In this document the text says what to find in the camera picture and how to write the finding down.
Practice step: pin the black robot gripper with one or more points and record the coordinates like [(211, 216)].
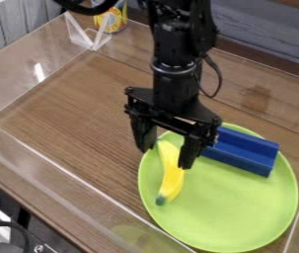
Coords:
[(170, 105)]

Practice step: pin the yellow toy banana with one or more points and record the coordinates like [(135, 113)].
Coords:
[(172, 177)]

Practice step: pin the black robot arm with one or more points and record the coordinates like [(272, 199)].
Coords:
[(183, 35)]

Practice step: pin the green round plate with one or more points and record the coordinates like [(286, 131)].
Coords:
[(228, 211)]

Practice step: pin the blue foam block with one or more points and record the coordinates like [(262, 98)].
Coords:
[(243, 150)]

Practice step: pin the yellow labelled tin can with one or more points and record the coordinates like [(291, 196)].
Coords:
[(113, 19)]

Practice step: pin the black device with knob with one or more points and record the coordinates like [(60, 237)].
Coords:
[(37, 245)]

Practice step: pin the clear acrylic enclosure wall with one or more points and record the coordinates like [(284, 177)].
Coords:
[(68, 159)]

